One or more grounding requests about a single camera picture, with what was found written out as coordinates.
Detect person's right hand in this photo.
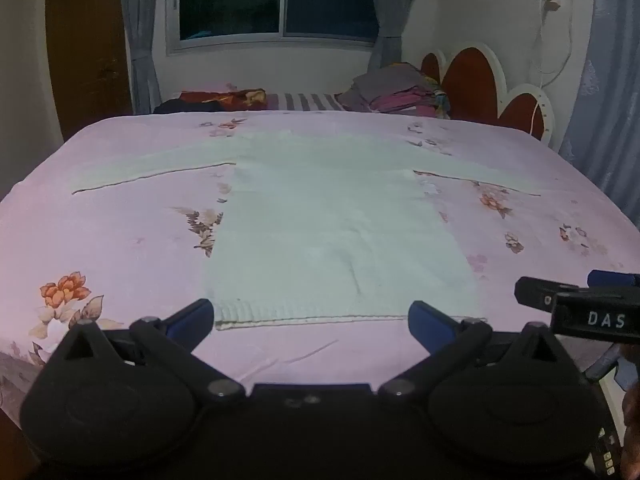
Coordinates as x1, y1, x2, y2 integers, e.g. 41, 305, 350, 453
620, 384, 640, 480

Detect white charger cable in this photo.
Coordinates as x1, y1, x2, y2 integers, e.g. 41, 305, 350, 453
527, 6, 575, 134

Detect blue-grey side curtain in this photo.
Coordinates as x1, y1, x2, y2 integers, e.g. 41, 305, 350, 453
560, 0, 639, 224

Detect pink floral bed sheet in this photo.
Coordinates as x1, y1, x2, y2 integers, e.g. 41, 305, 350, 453
1, 112, 639, 419

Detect stack of folded clothes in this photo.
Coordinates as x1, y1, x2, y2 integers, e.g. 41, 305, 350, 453
335, 63, 450, 119

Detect white knit sweater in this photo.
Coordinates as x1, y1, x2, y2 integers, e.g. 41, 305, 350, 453
72, 131, 535, 330

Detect brown wooden door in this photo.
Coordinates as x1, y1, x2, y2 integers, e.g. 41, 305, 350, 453
46, 0, 132, 141

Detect striped pillow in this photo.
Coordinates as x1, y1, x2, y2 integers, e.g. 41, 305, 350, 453
267, 92, 345, 112

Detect black garment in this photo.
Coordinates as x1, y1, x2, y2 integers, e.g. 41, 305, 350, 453
153, 99, 189, 115

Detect window with white frame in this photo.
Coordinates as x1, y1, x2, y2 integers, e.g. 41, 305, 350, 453
166, 0, 378, 53

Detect red heart headboard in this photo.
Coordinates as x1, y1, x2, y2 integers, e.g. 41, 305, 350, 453
421, 44, 555, 144

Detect left grey curtain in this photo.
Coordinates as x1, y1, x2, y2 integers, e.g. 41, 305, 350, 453
120, 0, 160, 115

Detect red patterned blanket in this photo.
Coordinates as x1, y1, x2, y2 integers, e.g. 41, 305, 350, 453
179, 89, 268, 112

